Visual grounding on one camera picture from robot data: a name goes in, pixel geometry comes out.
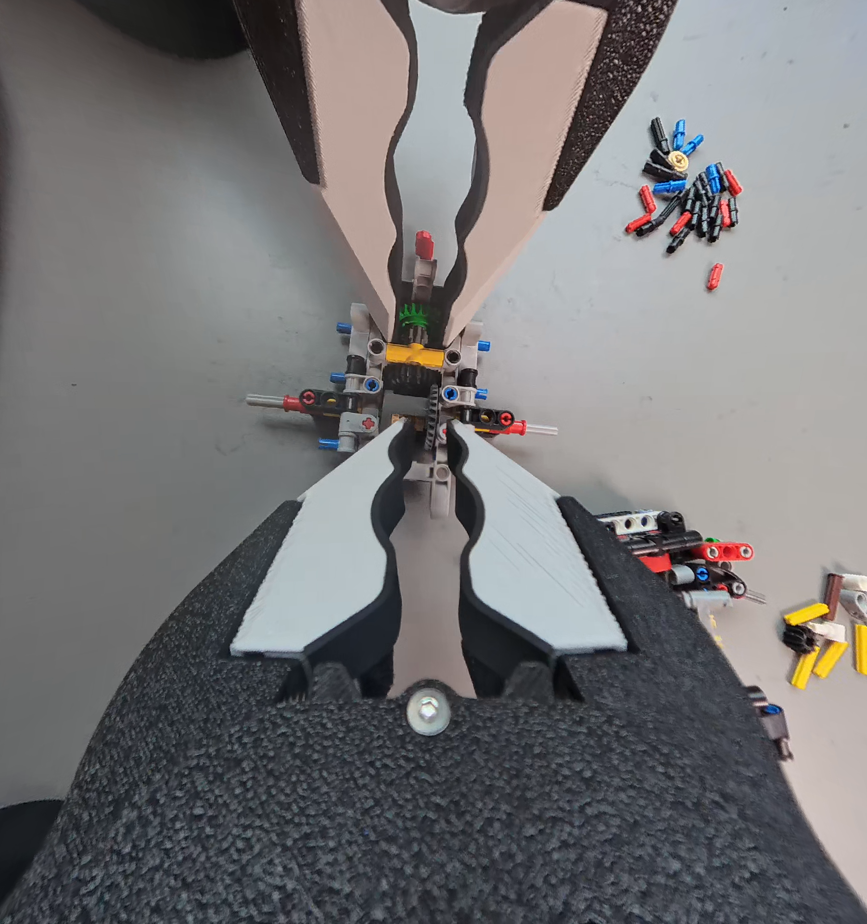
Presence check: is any dark blurred object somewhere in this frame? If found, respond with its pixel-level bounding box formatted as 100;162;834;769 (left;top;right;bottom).
73;0;250;60

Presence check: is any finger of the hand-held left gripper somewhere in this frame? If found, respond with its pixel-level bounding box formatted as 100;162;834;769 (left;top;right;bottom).
439;0;611;340
296;0;421;329

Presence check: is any black lego chassis with steering wheel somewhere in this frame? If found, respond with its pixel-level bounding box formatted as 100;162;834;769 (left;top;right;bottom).
596;509;795;762

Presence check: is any person's dark clothing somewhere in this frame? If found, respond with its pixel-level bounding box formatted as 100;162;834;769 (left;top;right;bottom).
0;797;64;924

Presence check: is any grey differential gear assembly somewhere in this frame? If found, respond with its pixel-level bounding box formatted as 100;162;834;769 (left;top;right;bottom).
246;230;559;521

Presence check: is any grey desk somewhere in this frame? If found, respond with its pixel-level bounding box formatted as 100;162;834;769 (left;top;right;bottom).
0;0;867;924

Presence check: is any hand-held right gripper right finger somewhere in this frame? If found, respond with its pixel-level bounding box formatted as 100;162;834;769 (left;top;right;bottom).
446;420;631;700

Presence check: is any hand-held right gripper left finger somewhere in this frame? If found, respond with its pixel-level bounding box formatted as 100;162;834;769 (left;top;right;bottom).
229;419;413;699

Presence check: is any pile of coloured toy pins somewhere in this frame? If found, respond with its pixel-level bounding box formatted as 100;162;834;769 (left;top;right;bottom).
625;117;745;255

